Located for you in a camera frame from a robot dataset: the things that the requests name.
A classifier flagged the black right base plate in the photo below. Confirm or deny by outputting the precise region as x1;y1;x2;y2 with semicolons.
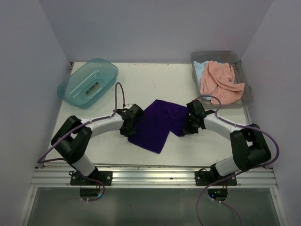
194;168;238;186

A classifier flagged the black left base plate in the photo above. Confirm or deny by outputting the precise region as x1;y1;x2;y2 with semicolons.
68;171;113;186

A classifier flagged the clear grey plastic bin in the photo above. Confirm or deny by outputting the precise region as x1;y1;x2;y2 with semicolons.
190;50;253;108

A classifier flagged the aluminium mounting rail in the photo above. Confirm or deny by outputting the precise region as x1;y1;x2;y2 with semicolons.
30;163;278;188

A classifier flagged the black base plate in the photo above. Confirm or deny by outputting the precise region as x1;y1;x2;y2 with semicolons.
68;171;113;186
194;168;238;186

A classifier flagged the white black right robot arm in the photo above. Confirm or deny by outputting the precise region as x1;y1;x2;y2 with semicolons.
183;100;271;186

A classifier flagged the pink towel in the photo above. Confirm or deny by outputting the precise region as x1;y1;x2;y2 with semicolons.
200;61;245;105

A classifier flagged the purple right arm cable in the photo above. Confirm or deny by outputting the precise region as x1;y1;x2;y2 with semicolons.
197;95;280;226

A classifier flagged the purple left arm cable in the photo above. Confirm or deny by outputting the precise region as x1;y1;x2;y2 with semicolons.
37;82;127;164

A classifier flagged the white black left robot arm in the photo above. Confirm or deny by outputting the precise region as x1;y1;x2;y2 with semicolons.
51;104;144;185

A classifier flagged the light blue towel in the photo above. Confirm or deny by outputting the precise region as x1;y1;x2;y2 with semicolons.
193;61;208;93

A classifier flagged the teal plastic tub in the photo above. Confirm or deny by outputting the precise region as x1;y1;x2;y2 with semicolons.
57;58;119;109

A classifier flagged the dark purple towel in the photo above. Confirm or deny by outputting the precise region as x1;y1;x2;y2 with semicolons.
127;100;188;154

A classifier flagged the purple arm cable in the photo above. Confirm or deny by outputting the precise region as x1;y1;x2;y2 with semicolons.
37;82;127;164
197;95;280;226

